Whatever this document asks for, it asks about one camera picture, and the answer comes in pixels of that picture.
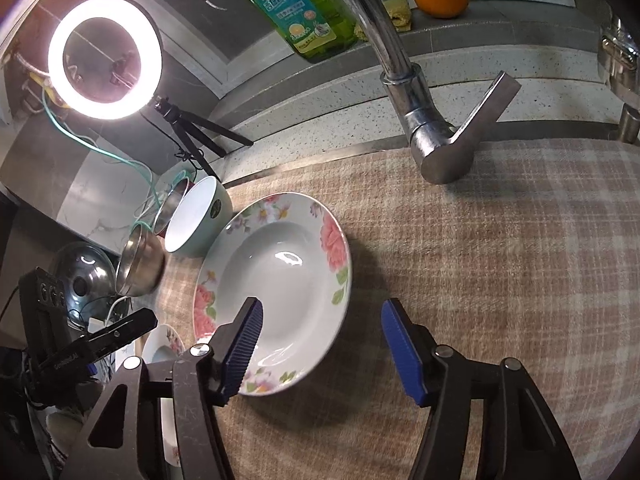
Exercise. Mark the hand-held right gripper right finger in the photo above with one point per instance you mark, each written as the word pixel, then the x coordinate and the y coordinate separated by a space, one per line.
pixel 402 350

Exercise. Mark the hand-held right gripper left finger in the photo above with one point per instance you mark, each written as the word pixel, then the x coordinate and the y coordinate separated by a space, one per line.
pixel 245 350

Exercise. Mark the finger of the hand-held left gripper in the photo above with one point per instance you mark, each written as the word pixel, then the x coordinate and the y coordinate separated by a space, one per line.
pixel 125 330

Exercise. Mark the plain steel bowl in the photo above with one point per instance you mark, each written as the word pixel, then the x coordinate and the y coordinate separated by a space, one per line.
pixel 140 265

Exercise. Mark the large floral plate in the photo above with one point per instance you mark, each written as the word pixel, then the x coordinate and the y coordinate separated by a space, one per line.
pixel 285 270

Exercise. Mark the light blue bowl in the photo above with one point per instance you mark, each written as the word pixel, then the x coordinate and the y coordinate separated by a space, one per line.
pixel 192 220

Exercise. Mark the red steel bowl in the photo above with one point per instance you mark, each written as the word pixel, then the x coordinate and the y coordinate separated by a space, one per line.
pixel 170 205

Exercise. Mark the white charger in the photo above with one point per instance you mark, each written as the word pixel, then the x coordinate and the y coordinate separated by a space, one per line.
pixel 96 325

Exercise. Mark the small floral plate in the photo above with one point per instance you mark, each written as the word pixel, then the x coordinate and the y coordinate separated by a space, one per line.
pixel 162 345

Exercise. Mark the plaid cloth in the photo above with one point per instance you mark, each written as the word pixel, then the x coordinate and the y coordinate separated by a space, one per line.
pixel 475 270

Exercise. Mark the chrome faucet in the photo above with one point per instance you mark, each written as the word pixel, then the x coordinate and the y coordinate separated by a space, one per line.
pixel 400 70

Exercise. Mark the yellow sponge cloth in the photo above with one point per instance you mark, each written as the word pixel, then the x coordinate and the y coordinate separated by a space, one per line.
pixel 397 15

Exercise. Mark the green dish soap bottle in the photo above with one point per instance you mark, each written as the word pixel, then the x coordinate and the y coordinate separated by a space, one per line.
pixel 295 5

